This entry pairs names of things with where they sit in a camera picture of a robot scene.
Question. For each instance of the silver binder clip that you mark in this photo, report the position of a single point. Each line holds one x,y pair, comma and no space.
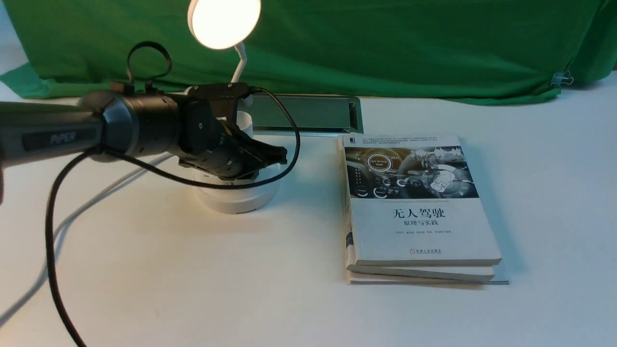
561,79

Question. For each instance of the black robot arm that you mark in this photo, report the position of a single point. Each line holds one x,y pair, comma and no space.
137,125

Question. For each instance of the middle book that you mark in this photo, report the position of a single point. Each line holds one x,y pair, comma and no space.
431,273

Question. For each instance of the white desk lamp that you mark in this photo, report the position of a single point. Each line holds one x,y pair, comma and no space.
222,24

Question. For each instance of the metal desk cable tray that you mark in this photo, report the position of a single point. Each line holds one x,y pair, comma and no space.
318,115

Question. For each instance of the thin bottom book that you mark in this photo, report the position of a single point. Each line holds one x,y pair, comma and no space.
434,282

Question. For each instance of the white top book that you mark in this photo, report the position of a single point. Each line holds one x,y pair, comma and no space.
410,200

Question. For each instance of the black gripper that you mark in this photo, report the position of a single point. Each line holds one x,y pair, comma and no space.
211,141

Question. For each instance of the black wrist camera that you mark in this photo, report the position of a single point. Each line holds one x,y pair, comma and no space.
239,91

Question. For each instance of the green backdrop cloth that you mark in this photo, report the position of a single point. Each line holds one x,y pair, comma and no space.
479,52

